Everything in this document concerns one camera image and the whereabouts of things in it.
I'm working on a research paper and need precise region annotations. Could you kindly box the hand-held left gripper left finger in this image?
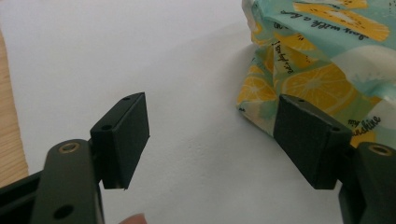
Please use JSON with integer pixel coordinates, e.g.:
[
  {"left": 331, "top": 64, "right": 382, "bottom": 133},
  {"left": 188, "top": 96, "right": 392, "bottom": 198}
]
[{"left": 90, "top": 91, "right": 150, "bottom": 190}]

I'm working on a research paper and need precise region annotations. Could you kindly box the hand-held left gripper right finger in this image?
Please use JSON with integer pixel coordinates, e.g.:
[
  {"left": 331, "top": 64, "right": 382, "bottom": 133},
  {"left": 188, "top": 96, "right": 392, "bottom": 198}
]
[{"left": 273, "top": 94, "right": 353, "bottom": 190}]

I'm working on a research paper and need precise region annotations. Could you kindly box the lemon print fabric bag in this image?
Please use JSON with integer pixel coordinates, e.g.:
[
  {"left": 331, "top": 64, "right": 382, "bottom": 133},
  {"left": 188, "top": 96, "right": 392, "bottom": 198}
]
[{"left": 235, "top": 0, "right": 396, "bottom": 150}]

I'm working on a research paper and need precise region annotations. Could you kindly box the light wooden board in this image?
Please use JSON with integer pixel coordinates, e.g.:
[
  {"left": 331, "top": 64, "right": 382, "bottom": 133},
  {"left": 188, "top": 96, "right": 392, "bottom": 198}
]
[{"left": 0, "top": 29, "right": 30, "bottom": 189}]

